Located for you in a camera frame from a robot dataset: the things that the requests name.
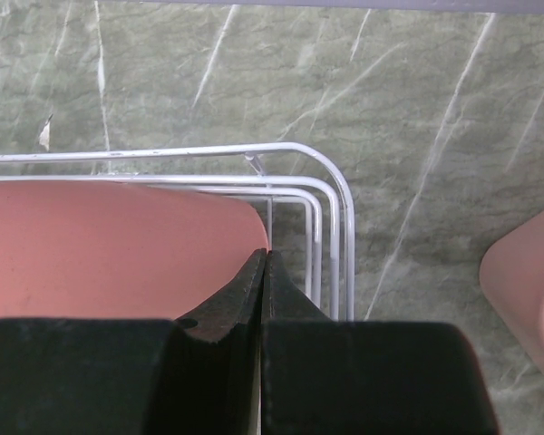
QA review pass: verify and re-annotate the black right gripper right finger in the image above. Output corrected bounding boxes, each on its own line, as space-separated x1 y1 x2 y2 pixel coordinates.
261 251 500 434

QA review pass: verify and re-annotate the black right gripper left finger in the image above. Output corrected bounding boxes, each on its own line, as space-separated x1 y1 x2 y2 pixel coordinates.
0 249 266 434

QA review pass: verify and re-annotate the pink plastic cup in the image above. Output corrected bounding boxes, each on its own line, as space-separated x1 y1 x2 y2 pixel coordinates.
0 180 268 319

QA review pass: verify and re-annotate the pink compartment organizer tray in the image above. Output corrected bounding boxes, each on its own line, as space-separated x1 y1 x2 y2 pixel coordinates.
479 210 544 375

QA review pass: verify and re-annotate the white wire dish rack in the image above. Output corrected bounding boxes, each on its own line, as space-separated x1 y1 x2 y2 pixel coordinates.
0 142 355 320

